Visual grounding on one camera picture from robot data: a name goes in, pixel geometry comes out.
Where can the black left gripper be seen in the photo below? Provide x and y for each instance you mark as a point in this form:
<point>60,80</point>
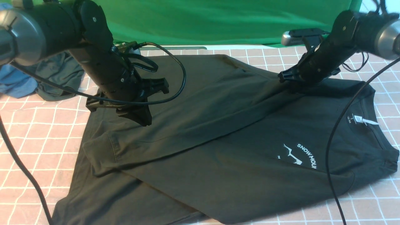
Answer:
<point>129,98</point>

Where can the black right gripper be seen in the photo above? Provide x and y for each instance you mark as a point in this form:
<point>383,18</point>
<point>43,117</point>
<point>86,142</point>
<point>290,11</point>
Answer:
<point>313,68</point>

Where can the dark gray long-sleeved shirt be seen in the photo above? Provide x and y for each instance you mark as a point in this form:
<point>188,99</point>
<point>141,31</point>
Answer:
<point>236,145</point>

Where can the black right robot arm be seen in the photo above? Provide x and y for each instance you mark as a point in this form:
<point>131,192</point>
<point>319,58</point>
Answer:
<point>352,32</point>

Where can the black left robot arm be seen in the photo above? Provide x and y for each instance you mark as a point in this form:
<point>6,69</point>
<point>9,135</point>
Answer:
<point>31,33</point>

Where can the dark green crumpled garment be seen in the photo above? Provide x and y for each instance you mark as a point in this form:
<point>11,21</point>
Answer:
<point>61,69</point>

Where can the green backdrop cloth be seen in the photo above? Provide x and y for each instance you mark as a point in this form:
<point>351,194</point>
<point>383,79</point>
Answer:
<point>218,22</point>

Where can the pink checkered tablecloth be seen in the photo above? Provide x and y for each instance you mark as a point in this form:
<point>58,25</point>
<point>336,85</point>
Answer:
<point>47,135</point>

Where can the blue crumpled garment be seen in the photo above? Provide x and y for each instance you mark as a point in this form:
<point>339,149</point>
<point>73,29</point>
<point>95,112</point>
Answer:
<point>15,83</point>

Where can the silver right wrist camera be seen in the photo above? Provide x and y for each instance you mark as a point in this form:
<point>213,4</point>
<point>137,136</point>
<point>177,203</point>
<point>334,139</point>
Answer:
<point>297,36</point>

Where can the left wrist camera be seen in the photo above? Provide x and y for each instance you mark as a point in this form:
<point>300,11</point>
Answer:
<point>130,47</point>

